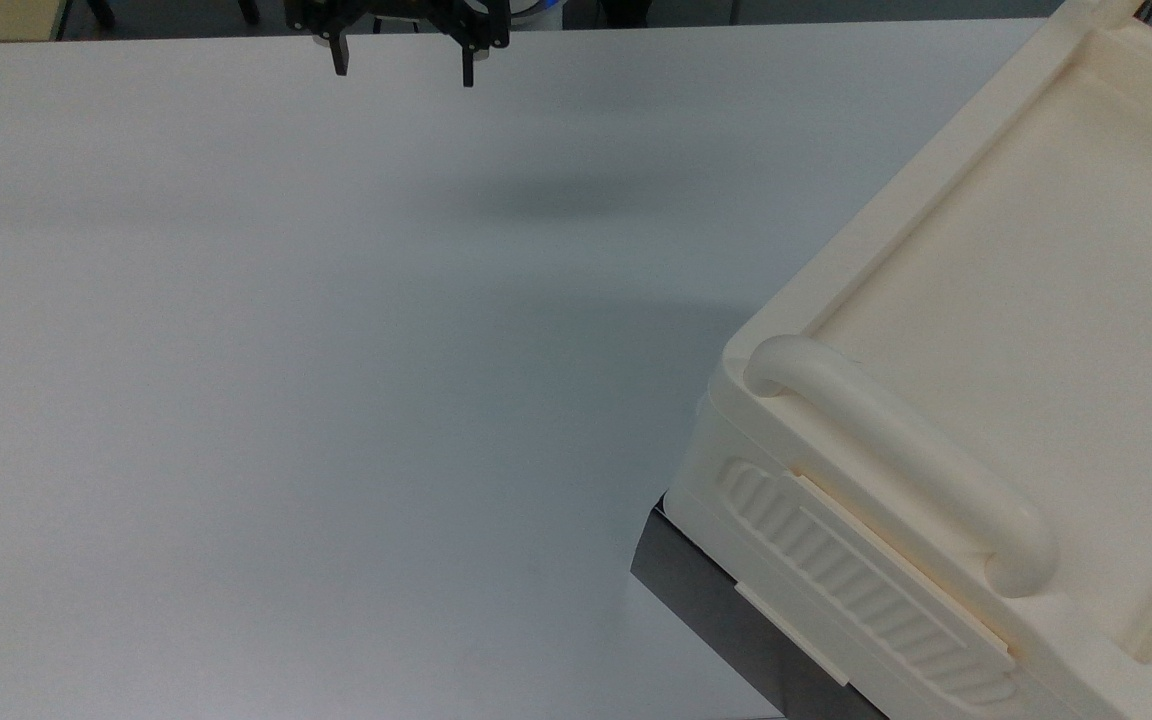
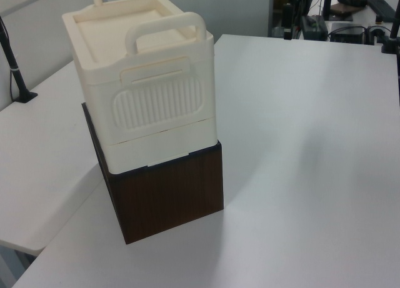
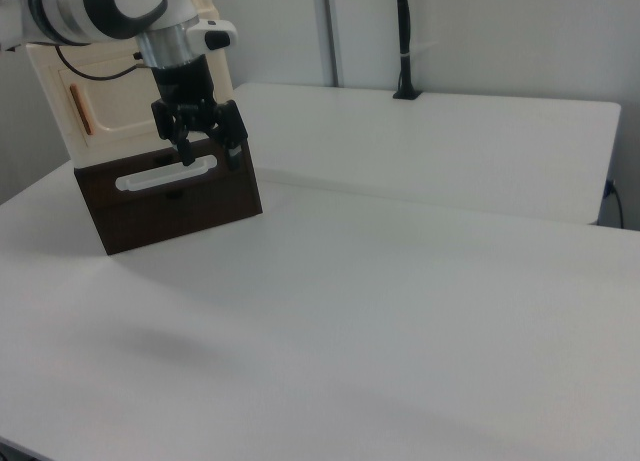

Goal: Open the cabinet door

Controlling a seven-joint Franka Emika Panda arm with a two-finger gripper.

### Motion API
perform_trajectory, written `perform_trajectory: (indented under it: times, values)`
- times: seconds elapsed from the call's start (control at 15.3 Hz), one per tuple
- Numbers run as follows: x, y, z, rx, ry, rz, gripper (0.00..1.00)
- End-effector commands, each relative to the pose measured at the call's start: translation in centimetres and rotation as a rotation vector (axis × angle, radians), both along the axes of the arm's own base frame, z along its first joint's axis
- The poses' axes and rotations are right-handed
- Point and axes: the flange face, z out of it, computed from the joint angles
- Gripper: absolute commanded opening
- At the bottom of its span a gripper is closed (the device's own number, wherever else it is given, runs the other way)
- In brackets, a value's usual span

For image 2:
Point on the brown wooden board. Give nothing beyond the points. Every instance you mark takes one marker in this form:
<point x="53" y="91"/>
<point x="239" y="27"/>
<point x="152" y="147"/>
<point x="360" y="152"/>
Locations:
<point x="342" y="10"/>

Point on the white side desk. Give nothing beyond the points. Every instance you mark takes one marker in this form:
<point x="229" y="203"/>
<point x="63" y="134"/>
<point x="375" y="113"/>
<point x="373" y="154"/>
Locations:
<point x="40" y="163"/>

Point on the cream plastic storage cabinet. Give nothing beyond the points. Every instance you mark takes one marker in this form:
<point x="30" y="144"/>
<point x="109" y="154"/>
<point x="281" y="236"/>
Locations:
<point x="162" y="100"/>

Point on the black clamp camera mount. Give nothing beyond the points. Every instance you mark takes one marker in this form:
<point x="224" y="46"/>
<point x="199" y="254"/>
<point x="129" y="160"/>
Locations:
<point x="391" y="38"/>

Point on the black clamp-mounted pole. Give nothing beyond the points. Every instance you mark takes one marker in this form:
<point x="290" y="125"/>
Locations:
<point x="18" y="78"/>

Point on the black computer keyboard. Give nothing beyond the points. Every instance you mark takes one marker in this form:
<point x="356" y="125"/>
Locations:
<point x="382" y="8"/>

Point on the black power adapter box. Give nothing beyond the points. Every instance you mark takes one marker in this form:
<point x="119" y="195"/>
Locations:
<point x="315" y="27"/>

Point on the black flat electronic device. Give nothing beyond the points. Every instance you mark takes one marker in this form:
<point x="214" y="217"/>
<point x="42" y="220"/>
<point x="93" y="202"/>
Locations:
<point x="348" y="33"/>

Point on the black cylindrical bottle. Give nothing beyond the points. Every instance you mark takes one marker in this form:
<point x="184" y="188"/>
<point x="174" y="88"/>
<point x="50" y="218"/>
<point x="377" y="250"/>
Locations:
<point x="287" y="22"/>

